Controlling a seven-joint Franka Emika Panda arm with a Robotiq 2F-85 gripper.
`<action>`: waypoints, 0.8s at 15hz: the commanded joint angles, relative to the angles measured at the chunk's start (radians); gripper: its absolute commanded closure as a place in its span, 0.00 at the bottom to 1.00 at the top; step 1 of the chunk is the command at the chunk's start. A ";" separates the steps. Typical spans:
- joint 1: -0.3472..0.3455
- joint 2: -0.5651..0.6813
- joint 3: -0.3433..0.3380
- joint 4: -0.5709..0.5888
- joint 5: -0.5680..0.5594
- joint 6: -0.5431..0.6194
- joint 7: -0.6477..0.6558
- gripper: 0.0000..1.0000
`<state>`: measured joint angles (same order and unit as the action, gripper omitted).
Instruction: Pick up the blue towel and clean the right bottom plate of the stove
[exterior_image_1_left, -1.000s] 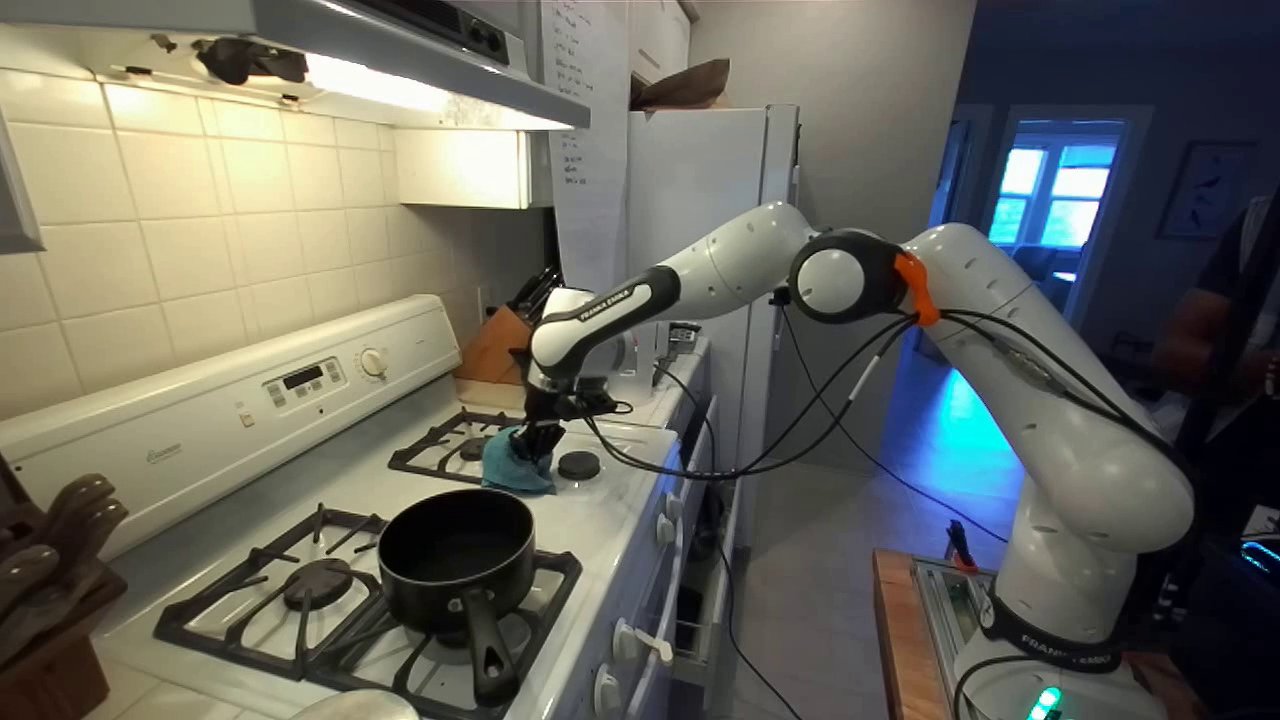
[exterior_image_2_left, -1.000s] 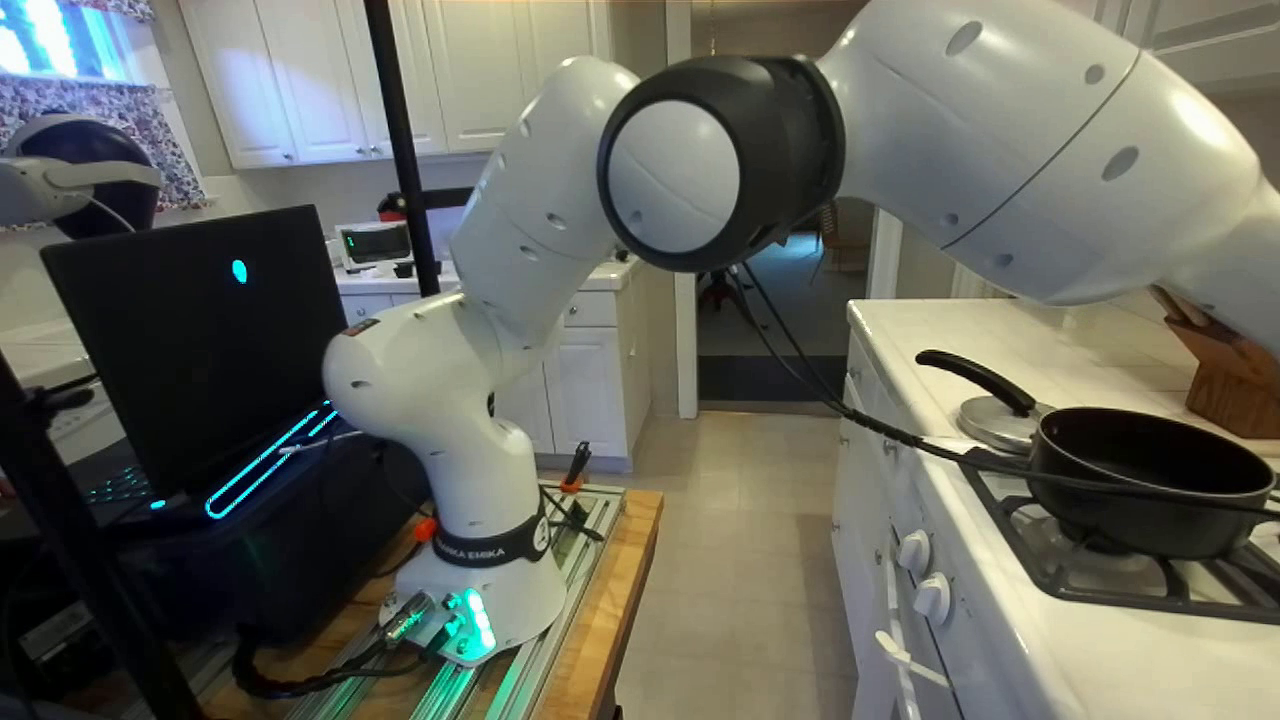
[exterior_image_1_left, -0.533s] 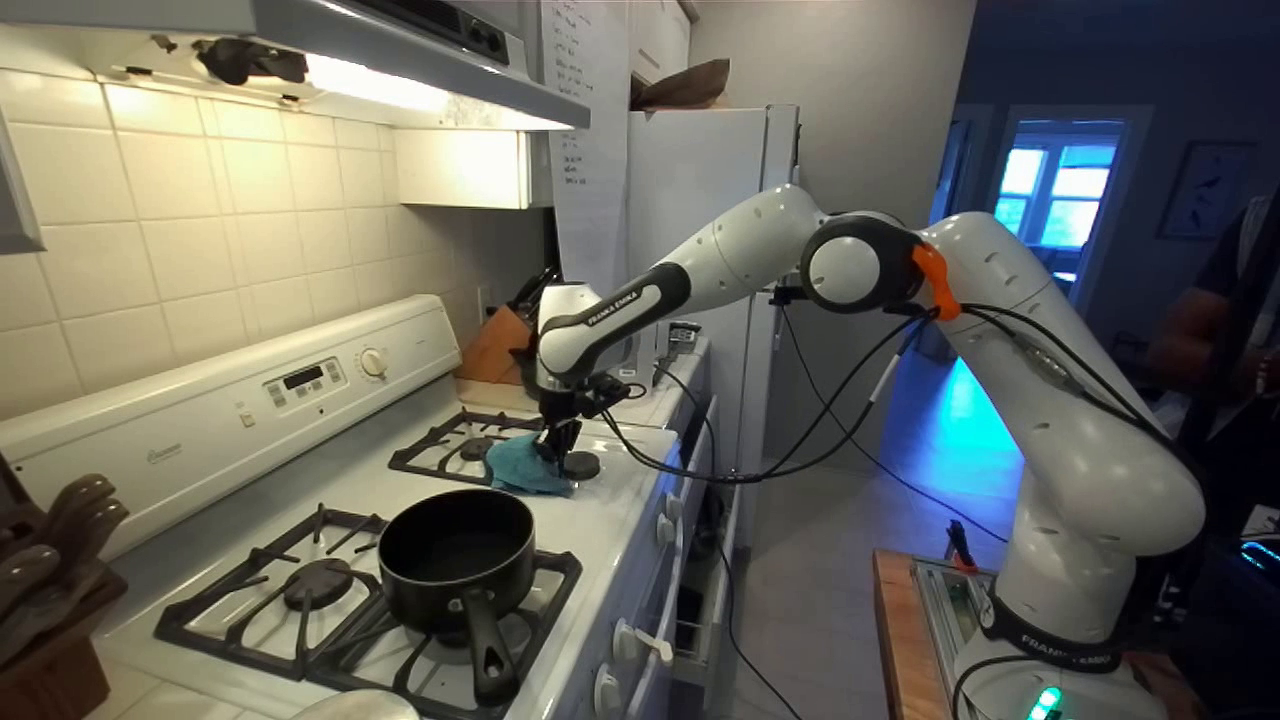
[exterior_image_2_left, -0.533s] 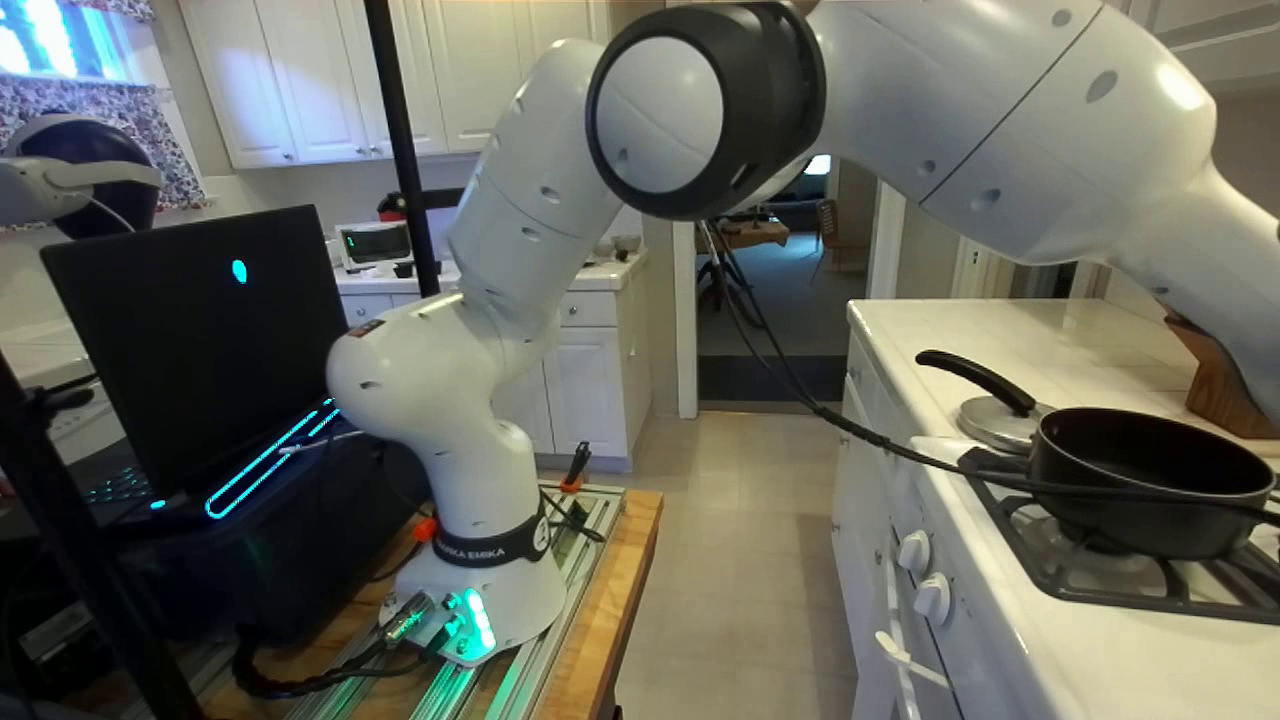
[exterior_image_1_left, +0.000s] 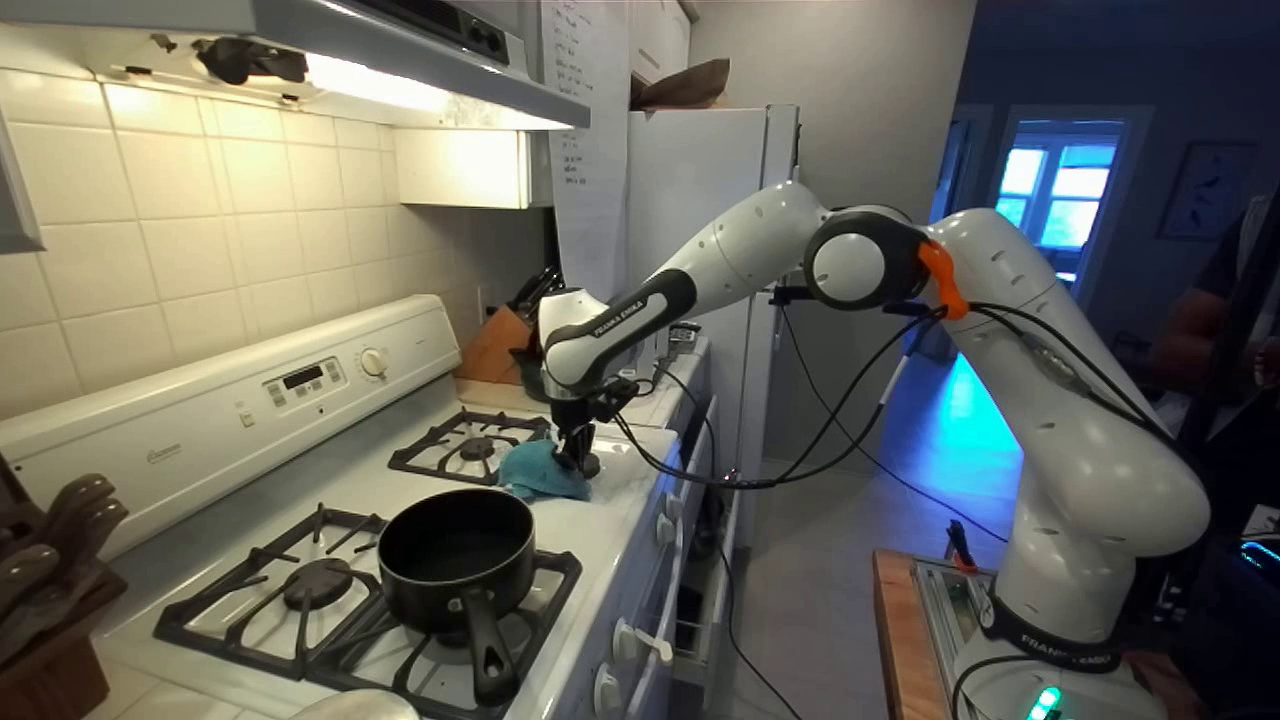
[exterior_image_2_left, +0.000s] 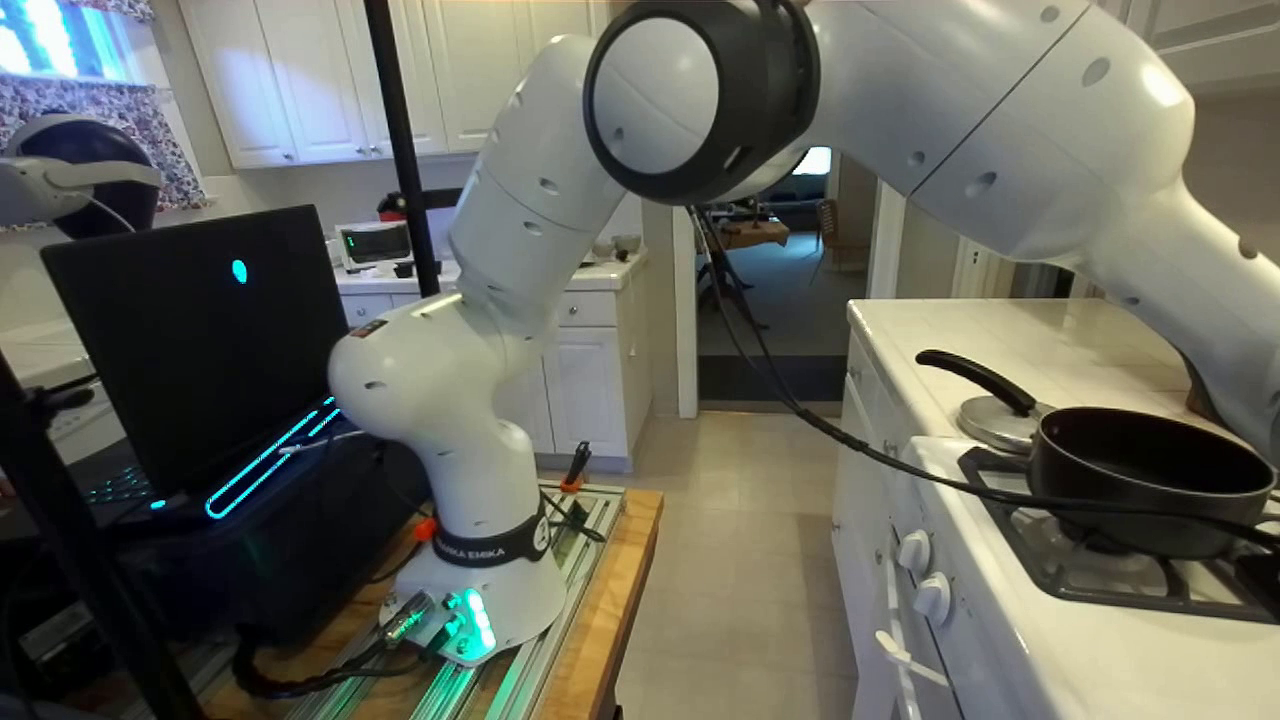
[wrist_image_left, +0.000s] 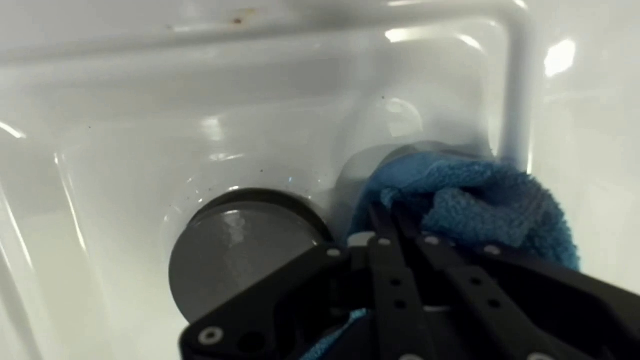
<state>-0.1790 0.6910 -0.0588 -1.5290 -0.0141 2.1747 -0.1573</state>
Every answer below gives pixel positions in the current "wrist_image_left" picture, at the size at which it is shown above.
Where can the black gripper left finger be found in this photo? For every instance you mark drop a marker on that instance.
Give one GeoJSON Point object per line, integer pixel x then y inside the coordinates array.
{"type": "Point", "coordinates": [300, 301]}

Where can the white gas stove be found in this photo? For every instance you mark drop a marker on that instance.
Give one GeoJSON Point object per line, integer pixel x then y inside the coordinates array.
{"type": "Point", "coordinates": [133, 101]}

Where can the blue terry towel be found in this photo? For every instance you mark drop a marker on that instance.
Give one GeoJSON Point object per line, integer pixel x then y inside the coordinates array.
{"type": "Point", "coordinates": [487, 201]}

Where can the metal sink drain strainer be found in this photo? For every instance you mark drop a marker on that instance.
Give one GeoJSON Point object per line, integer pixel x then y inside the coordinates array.
{"type": "Point", "coordinates": [233, 252]}

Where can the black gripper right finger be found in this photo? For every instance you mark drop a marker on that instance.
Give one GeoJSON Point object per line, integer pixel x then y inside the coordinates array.
{"type": "Point", "coordinates": [520, 307]}

